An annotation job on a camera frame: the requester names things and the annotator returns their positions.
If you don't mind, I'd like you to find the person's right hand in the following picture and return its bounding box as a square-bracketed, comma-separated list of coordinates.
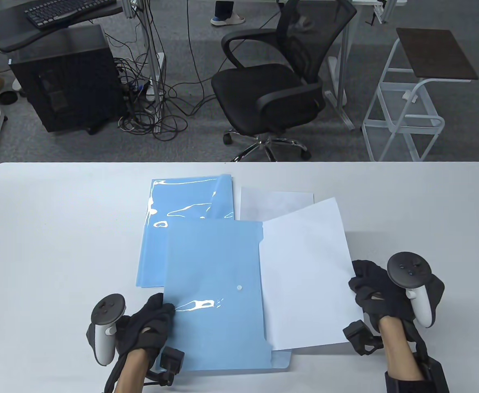
[349, 260, 416, 327]

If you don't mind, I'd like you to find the person's left hand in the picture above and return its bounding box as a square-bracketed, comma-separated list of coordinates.
[117, 293, 176, 353]

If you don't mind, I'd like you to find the white paper sheet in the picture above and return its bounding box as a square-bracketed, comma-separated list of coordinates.
[239, 187, 315, 224]
[259, 198, 365, 352]

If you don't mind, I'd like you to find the person's left forearm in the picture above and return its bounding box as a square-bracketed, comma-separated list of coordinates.
[115, 350, 150, 393]

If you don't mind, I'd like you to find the white and black controller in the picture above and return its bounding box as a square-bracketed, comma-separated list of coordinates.
[387, 252, 445, 328]
[87, 294, 126, 366]

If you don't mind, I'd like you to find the black battery pack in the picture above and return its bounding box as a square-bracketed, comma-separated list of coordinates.
[417, 356, 449, 393]

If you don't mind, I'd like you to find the black mesh office chair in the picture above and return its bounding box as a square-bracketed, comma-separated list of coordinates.
[211, 0, 358, 162]

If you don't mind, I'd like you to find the white cart with brown top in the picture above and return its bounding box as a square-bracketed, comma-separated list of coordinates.
[361, 28, 479, 162]

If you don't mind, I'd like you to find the black computer tower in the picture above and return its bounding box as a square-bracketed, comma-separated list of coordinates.
[9, 24, 127, 136]

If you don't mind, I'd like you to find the grey metal desk leg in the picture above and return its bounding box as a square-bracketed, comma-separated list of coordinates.
[121, 0, 162, 133]

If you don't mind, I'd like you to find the white power strip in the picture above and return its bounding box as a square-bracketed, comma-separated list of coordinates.
[145, 52, 166, 102]

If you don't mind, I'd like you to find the black keyboard desk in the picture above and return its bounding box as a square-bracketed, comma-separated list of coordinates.
[0, 0, 124, 53]

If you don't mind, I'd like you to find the black keyboard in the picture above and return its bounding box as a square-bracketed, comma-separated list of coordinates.
[25, 0, 117, 30]

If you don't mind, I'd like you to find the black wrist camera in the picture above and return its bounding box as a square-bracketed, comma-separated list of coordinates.
[342, 320, 384, 356]
[147, 347, 185, 386]

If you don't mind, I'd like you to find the black wrist strap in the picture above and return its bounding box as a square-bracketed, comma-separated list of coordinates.
[385, 370, 430, 393]

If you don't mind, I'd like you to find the tangle of black cables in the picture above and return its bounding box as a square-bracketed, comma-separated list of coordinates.
[108, 0, 207, 142]

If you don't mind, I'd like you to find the white desk frame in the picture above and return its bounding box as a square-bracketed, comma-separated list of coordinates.
[324, 0, 407, 131]

